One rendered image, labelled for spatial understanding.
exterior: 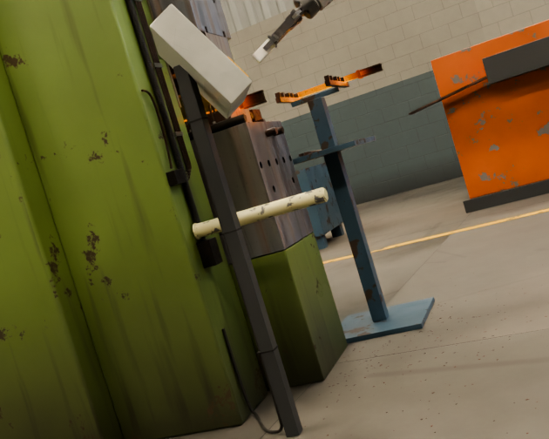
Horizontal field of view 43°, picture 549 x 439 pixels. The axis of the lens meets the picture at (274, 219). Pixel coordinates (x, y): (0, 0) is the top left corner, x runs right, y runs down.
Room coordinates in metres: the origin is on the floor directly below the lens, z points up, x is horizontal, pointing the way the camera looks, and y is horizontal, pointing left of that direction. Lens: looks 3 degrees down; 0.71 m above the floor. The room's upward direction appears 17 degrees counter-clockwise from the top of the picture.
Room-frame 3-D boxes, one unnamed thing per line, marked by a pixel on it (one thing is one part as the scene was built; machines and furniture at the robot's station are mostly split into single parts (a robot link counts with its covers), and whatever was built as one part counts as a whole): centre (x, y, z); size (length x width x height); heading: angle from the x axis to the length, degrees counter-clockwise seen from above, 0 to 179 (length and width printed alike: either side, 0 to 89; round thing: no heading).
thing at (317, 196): (2.15, 0.04, 0.62); 0.44 x 0.05 x 0.05; 70
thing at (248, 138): (2.64, 0.20, 0.69); 0.56 x 0.38 x 0.45; 70
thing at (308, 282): (2.64, 0.20, 0.23); 0.56 x 0.38 x 0.47; 70
